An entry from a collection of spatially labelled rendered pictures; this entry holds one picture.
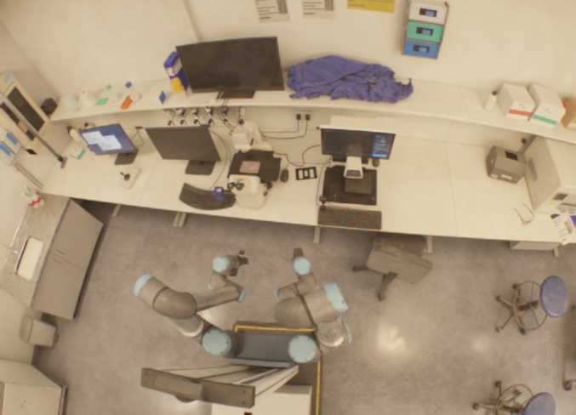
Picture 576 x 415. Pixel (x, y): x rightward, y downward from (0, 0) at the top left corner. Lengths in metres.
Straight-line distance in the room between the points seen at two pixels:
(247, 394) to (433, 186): 1.92
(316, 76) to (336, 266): 1.63
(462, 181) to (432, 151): 0.35
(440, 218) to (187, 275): 2.29
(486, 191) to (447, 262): 0.83
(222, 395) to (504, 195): 2.35
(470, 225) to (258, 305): 1.87
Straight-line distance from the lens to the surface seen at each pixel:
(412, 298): 2.72
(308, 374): 2.26
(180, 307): 1.19
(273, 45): 1.88
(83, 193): 3.14
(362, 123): 1.83
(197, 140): 2.11
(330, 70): 1.99
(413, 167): 2.35
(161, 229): 3.29
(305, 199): 2.09
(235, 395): 0.83
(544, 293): 2.57
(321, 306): 1.02
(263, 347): 1.88
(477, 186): 2.47
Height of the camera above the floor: 2.57
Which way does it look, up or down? 60 degrees down
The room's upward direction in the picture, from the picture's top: 13 degrees counter-clockwise
